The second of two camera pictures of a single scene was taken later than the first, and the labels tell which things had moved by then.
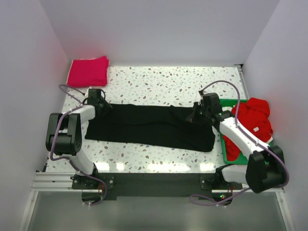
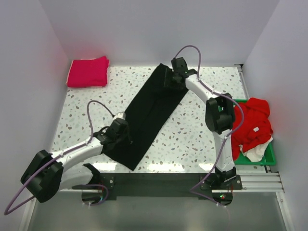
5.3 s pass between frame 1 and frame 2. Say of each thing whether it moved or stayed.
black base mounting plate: stayed
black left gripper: moved
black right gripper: moved
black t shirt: moved
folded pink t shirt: stayed
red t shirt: stayed
